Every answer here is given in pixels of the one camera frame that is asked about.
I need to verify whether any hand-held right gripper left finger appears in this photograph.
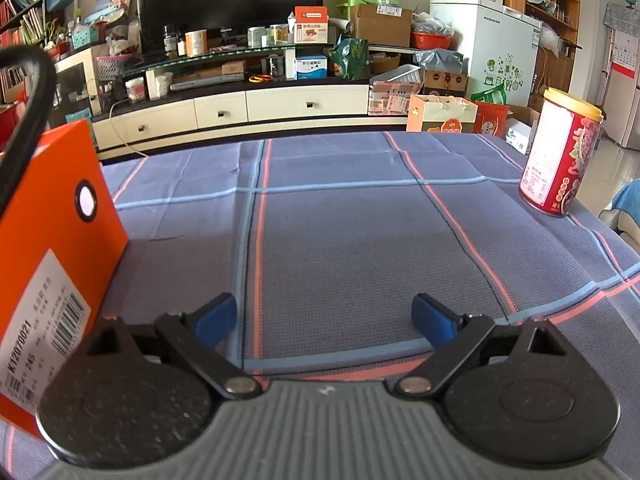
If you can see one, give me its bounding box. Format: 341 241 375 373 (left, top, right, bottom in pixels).
85 292 263 401

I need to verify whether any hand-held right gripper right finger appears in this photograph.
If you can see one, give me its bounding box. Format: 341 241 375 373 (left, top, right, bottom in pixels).
395 292 568 401

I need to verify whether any orange cardboard box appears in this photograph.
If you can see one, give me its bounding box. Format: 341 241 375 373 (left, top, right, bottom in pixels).
0 120 130 436

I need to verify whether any plaid purple tablecloth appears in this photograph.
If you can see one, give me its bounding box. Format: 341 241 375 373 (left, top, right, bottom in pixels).
0 131 640 480

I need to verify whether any red can with yellow lid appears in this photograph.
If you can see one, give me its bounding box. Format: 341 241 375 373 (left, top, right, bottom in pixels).
518 87 604 218

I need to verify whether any white box with blue print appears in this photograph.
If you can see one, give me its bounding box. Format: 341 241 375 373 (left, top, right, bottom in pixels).
505 115 541 155

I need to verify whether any orange paper gift bag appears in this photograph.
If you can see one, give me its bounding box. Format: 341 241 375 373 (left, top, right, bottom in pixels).
406 94 478 134

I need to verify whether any red paper bag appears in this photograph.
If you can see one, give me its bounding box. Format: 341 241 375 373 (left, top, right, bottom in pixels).
472 101 511 140

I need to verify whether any white television cabinet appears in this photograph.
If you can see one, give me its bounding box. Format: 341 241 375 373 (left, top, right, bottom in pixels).
54 42 418 152

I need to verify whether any clear plastic container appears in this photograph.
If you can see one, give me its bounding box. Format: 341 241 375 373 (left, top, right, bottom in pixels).
368 65 425 116

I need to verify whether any blue cloth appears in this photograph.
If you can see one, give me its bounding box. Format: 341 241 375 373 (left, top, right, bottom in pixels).
612 180 640 217

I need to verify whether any cardboard box with round stamps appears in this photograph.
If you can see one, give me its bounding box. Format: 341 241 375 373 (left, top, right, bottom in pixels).
424 69 469 98

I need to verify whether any blue and white carton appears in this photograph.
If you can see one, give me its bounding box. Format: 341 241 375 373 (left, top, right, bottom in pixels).
295 56 329 80

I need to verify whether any pink plastic basket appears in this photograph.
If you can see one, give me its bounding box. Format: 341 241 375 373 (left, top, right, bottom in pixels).
96 55 132 81

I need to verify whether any green plastic bag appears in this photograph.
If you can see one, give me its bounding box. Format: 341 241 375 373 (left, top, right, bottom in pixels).
328 35 370 81

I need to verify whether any red plastic basin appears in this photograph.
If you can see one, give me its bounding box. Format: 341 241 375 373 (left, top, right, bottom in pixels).
411 31 453 51

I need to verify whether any white refrigerator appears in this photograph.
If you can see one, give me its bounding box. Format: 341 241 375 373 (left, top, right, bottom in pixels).
597 2 640 151

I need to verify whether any white chest freezer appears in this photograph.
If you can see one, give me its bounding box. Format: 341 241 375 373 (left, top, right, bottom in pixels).
429 0 543 108

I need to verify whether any brown cardboard box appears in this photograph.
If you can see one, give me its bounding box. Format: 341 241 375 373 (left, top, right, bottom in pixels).
350 4 415 48

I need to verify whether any orange and white carton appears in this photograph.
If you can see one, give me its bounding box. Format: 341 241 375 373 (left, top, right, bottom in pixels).
293 6 329 44

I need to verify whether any teal plastic basket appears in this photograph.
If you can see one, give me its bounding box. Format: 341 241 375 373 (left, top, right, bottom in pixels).
71 27 106 51

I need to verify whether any illustrated picture board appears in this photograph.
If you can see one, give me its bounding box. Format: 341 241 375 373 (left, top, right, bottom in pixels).
85 0 138 26

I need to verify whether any dark bookshelf with books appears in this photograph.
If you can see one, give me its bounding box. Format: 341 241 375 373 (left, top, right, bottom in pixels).
0 0 53 103

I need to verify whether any black cable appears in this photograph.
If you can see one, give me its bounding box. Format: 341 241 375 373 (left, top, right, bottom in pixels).
0 46 57 211

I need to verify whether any wall calendar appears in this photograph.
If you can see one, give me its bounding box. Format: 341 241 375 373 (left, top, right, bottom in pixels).
611 30 639 81

